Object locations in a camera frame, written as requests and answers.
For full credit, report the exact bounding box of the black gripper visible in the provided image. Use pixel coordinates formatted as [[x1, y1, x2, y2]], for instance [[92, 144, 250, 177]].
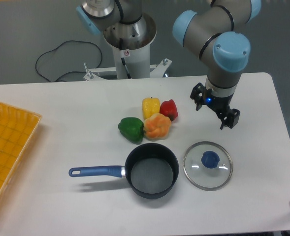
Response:
[[190, 83, 240, 130]]

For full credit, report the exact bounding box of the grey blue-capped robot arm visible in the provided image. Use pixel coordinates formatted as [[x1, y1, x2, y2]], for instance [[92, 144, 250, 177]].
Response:
[[76, 0, 261, 128]]

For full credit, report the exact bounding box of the twisted orange bread roll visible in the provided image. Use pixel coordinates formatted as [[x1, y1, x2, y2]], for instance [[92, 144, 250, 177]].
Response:
[[144, 113, 171, 140]]

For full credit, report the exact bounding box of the red bell pepper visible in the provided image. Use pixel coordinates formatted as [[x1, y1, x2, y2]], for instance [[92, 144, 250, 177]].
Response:
[[160, 99, 178, 121]]

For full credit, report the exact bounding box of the glass lid with blue knob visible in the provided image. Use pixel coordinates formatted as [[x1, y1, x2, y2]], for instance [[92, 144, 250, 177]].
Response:
[[183, 141, 233, 191]]

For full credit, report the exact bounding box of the yellow bell pepper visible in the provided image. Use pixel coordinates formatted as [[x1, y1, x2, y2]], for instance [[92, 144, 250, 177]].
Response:
[[142, 97, 160, 119]]

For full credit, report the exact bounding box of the green bell pepper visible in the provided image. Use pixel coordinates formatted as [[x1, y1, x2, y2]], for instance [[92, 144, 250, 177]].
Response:
[[118, 117, 144, 145]]

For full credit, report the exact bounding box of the yellow woven basket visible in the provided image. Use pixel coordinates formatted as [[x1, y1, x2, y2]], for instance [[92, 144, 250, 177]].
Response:
[[0, 102, 42, 201]]

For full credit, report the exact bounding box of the dark saucepan with blue handle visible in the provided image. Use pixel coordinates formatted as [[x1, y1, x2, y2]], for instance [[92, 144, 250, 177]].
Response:
[[68, 143, 179, 199]]

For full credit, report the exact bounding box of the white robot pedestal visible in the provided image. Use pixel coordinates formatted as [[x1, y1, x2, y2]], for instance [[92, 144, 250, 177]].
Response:
[[83, 13, 172, 81]]

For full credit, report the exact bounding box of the black cable on floor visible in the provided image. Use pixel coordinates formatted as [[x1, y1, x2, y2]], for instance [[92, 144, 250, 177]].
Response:
[[35, 40, 103, 83]]

